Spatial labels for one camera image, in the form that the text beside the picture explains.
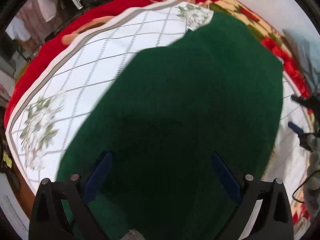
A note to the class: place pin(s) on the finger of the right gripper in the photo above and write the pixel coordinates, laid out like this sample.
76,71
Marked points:
299,131

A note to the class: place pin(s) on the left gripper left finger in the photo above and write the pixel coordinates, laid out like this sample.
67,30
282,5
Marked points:
98,175

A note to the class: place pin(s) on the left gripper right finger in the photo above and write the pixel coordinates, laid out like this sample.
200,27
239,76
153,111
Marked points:
226,178

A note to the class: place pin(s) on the green varsity jacket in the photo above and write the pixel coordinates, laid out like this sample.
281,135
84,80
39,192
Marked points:
216,90

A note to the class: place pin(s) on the gloved right hand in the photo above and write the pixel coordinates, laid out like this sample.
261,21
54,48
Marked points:
311,186

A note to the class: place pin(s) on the blue-grey quilt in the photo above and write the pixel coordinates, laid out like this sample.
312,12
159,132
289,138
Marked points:
305,48

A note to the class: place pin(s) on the white diamond-pattern bed sheet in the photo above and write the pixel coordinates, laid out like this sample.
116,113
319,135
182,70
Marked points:
49,114

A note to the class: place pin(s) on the red floral blanket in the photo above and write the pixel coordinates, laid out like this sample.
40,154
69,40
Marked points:
276,13

